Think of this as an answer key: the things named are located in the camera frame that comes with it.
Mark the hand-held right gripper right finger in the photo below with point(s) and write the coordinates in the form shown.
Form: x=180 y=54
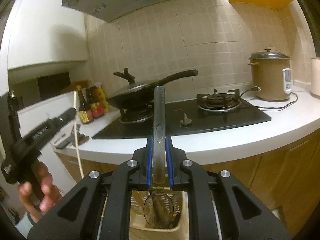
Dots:
x=168 y=165

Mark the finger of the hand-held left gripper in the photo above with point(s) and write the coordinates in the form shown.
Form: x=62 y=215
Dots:
x=63 y=117

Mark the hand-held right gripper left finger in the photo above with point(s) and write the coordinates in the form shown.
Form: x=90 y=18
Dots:
x=150 y=165

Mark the wooden chopstick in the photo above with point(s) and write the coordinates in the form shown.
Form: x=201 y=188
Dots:
x=78 y=150

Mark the translucent grey plastic spoon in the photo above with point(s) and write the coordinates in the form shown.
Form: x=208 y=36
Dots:
x=159 y=120

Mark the yellow plastic utensil basket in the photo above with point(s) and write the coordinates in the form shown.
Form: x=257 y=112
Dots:
x=155 y=233

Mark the person's left forearm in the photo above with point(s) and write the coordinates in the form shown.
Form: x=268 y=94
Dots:
x=25 y=227

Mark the person's left hand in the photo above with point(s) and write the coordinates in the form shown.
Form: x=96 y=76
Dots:
x=47 y=182

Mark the dark soy sauce bottle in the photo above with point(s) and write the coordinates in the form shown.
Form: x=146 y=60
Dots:
x=85 y=116

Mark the red label sauce bottle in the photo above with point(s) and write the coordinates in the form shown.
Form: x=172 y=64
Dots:
x=97 y=111

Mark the yellow oil bottle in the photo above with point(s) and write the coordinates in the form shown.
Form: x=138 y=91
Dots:
x=101 y=95

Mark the white kitchen countertop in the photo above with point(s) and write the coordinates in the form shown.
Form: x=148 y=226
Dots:
x=225 y=145

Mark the black wok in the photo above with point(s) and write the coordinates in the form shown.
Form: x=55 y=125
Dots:
x=130 y=102

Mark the black gas stove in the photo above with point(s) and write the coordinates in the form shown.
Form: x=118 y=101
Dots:
x=225 y=120

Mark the white refrigerator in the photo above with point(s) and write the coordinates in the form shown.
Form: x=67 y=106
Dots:
x=45 y=42

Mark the wooden base cabinets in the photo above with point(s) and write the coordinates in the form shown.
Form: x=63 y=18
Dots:
x=275 y=180

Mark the grey range hood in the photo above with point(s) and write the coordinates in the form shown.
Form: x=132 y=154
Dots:
x=105 y=7

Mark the brown rice cooker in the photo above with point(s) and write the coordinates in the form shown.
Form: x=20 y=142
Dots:
x=267 y=80

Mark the dark window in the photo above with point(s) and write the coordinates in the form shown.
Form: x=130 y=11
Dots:
x=312 y=17

